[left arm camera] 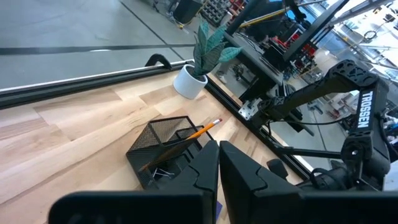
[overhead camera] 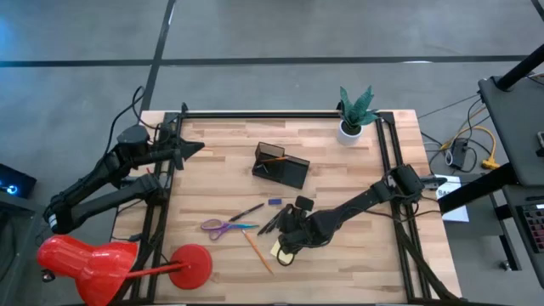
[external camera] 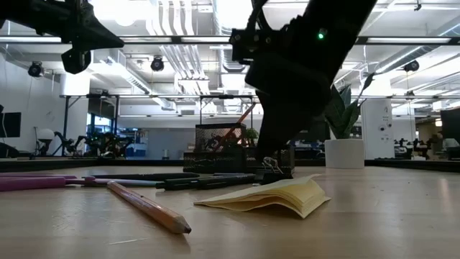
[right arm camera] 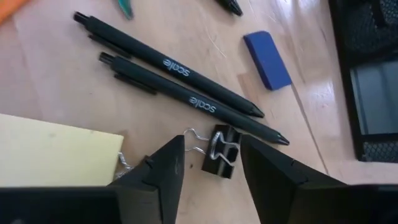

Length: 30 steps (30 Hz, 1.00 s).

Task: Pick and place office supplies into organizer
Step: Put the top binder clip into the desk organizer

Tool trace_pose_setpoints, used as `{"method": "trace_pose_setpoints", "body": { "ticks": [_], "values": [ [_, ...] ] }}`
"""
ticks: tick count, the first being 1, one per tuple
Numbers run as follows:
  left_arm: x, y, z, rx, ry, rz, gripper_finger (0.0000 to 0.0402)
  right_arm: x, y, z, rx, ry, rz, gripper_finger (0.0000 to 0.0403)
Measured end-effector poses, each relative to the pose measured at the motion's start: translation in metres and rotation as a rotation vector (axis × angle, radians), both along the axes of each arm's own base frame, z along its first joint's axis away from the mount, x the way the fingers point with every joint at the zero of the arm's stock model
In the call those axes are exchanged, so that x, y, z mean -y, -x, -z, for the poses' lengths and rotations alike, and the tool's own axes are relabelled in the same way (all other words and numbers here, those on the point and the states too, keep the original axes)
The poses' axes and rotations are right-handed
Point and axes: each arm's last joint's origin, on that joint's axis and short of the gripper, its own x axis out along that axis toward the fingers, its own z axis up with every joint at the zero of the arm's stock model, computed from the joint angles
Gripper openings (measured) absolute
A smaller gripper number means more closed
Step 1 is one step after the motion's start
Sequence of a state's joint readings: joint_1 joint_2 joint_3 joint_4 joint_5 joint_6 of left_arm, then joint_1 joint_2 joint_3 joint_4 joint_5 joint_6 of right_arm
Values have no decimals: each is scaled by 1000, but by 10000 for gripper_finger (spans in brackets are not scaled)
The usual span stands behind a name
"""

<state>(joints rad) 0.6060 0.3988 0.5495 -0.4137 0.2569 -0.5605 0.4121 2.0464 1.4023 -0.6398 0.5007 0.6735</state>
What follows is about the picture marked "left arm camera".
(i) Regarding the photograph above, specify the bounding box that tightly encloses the black waste bin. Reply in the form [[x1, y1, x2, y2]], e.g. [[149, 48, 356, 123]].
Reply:
[[173, 0, 203, 25]]

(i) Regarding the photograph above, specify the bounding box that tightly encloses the green plant in white pot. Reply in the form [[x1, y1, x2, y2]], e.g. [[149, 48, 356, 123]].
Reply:
[[173, 18, 243, 100]]

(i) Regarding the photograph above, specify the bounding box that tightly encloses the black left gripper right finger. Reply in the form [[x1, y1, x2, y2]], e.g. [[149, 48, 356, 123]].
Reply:
[[220, 141, 398, 224]]

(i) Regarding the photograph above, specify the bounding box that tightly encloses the person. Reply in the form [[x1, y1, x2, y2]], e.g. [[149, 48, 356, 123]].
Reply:
[[216, 57, 241, 85]]

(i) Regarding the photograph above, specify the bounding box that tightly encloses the black mesh desk organizer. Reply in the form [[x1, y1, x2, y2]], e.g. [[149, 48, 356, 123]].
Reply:
[[126, 115, 215, 190]]

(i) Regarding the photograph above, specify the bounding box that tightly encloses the black pole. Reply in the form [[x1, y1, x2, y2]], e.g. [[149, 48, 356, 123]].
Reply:
[[226, 0, 262, 35]]

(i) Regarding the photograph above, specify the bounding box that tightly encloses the parts bin rack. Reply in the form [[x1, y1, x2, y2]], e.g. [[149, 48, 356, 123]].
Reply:
[[200, 0, 233, 27]]

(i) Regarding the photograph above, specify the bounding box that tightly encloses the black binder clip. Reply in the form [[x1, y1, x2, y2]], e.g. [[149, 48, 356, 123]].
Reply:
[[148, 167, 175, 187]]

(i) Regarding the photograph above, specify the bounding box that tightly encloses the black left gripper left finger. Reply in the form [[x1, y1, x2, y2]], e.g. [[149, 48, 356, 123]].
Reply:
[[48, 139, 220, 224]]

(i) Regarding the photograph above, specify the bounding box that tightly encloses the black frame clamp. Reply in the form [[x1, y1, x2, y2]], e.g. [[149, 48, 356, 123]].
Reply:
[[145, 53, 172, 70]]

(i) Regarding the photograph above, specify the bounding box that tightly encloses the grey desk top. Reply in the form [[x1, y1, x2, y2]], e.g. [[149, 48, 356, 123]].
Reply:
[[223, 30, 285, 103]]

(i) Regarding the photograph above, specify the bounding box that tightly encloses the silver corner bracket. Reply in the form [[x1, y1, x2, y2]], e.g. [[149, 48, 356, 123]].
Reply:
[[238, 98, 262, 121]]

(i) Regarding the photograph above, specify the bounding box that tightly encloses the orange pencil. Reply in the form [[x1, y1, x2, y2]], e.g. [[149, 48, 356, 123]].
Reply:
[[138, 118, 223, 172]]

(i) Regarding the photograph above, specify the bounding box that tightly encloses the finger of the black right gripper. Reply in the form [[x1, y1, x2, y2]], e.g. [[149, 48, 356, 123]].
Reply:
[[266, 158, 289, 181]]

